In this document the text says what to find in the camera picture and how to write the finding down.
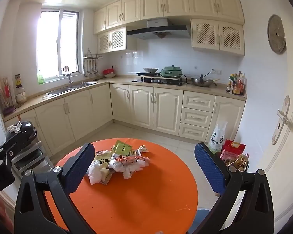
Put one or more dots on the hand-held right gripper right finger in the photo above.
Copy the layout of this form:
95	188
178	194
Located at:
210	165

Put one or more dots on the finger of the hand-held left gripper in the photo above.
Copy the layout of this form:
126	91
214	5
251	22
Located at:
14	141

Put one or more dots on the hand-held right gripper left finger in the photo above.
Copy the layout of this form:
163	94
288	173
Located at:
80	168

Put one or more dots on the printed drink carton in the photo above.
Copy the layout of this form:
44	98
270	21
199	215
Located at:
101	162

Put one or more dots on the green snack packet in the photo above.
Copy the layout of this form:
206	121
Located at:
122	148

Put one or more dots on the blue plastic bin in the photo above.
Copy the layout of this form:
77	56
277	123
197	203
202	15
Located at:
200	215

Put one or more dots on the white crumpled tissue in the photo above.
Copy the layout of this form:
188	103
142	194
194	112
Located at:
14	128
129	171
95	173

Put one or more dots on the black glossy cooker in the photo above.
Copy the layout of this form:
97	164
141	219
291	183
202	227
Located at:
28	126

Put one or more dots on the steel rack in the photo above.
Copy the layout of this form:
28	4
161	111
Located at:
31	158

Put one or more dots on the white rice bag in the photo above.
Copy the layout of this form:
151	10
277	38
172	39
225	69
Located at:
217	139

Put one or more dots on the red rice bag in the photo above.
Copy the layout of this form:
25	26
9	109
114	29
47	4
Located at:
234	147

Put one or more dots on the cream cabinet drawer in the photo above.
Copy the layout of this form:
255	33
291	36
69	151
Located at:
196	117
194	132
197	101

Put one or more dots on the holder with wooden utensils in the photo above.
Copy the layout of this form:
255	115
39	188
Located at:
6	95

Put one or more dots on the large labelled glass jar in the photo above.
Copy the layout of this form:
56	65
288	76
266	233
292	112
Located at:
20	95

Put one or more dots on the red striped plastic wrapper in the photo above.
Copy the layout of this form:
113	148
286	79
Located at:
127	160

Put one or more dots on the beige crumpled wrapper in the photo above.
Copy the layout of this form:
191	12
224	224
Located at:
140	149

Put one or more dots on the green dish soap bottle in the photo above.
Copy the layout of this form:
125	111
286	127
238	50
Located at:
40	79

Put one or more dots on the steel kitchen sink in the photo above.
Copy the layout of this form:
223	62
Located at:
63	90

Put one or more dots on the white panelled door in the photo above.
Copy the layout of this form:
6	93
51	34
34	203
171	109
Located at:
290	156

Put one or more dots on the steel faucet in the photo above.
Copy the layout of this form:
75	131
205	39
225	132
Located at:
69	79

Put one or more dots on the steel wok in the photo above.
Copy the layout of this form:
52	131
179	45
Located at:
202	81

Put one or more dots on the cluster of condiment bottles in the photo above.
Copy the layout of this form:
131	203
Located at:
236	85

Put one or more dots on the cream lower kitchen cabinets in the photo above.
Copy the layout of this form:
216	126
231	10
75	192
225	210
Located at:
141	107

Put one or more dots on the cream kitchen cabinets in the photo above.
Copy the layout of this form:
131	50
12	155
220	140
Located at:
141	107
175	1

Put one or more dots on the black gas stove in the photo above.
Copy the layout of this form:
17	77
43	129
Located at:
158	81

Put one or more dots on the red bowl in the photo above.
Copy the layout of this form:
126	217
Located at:
108	72

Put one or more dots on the row of hanging kitchen utensils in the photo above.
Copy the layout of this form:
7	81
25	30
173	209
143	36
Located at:
88	67

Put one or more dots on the green electric cooking pot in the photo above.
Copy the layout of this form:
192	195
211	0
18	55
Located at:
171	72

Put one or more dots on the kitchen window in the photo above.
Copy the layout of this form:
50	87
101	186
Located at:
51	46

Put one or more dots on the metal utensil rack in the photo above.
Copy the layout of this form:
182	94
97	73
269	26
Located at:
92	56

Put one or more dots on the steel frying pan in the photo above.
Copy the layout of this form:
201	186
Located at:
151	70

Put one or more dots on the cream lattice door cabinet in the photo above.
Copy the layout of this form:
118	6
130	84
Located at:
217	35
117	39

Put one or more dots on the black range hood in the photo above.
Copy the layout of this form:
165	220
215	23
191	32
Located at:
158	30

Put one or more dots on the cream upper kitchen cabinets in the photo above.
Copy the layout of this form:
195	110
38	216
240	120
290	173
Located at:
175	1

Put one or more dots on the white wall socket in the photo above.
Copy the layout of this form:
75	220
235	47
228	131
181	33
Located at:
217	71

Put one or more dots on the round grey wall disc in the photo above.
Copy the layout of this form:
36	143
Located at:
276	34

